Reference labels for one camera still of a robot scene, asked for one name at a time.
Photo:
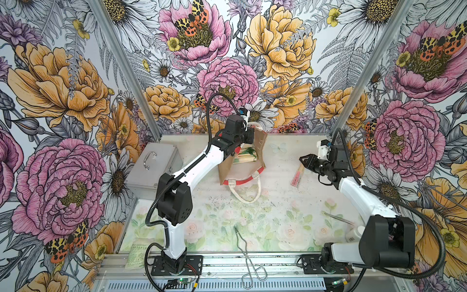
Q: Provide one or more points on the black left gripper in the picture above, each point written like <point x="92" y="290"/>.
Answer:
<point x="250" y="132"/>

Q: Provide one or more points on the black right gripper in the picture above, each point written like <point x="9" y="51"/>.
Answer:
<point x="309" y="162"/>

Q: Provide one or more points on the burlap tote bag red trim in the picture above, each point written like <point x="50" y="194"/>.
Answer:
<point x="235" y="175"/>

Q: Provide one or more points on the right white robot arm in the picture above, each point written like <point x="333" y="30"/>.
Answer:
<point x="388" y="239"/>

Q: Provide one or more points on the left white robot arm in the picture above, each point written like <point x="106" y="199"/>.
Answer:
<point x="173" y="203"/>

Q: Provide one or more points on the folding fans in bag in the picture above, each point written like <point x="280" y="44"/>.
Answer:
<point x="246" y="155"/>

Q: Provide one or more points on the metal tweezers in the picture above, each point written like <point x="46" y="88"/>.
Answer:
<point x="338" y="218"/>

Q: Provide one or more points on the white plastic bottle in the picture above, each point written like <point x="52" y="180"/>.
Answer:
<point x="355" y="234"/>

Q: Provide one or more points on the silver aluminium case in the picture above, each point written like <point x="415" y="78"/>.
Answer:
<point x="155" y="160"/>

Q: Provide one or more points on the metal tongs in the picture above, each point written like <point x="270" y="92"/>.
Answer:
<point x="258" y="270"/>

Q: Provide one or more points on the green patterned packet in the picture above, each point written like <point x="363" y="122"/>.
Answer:
<point x="136" y="255"/>

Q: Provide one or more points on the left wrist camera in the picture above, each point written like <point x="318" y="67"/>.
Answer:
<point x="245" y="114"/>

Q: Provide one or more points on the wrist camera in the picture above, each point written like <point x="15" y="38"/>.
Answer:
<point x="245" y="114"/>
<point x="323" y="149"/>

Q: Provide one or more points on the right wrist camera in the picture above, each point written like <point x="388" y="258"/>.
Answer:
<point x="323" y="149"/>

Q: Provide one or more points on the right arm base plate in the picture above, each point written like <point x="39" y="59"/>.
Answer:
<point x="313" y="264"/>

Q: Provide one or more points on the aluminium front rail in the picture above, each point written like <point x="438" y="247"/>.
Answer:
<point x="236" y="265"/>

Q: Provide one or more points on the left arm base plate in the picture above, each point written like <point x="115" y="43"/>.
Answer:
<point x="189" y="265"/>

